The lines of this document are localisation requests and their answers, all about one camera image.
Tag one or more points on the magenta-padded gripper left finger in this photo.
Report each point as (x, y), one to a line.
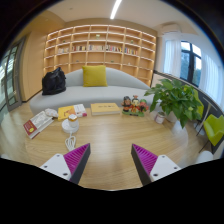
(55, 165)

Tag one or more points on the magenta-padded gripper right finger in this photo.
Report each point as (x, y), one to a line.
(165, 166)

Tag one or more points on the red and white book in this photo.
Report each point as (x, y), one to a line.
(37, 124)

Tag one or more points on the small red and white can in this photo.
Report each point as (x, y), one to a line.
(160, 118)

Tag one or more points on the white orange-dotted cloth pouch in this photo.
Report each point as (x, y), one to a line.
(51, 112)

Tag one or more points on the yellow and white book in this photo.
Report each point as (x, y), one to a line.
(66, 112)

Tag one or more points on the lime green chair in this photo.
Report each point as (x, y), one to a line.
(213, 128)
(200, 106)

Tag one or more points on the colourful cartoon figurine set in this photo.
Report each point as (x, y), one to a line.
(134, 106)

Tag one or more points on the green potted plant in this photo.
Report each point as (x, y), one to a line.
(175, 98)

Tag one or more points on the flat yellow book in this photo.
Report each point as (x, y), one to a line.
(105, 108)

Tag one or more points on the curved grey sofa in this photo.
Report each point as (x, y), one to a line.
(83, 95)

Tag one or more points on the black bag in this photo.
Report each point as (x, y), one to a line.
(54, 82)

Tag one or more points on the yellow cushion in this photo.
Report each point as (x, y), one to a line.
(95, 76)

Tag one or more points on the grey framed glass door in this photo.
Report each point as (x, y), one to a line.
(11, 76)

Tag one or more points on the white sheer curtain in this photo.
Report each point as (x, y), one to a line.
(213, 80)
(171, 58)

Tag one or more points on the dark framed window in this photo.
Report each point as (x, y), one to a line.
(190, 63)

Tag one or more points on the long ceiling light strip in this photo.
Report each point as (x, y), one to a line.
(115, 9)

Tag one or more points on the wooden wall shelf unit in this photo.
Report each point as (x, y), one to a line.
(100, 56)

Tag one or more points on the white wall air conditioner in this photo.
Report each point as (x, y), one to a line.
(171, 28)

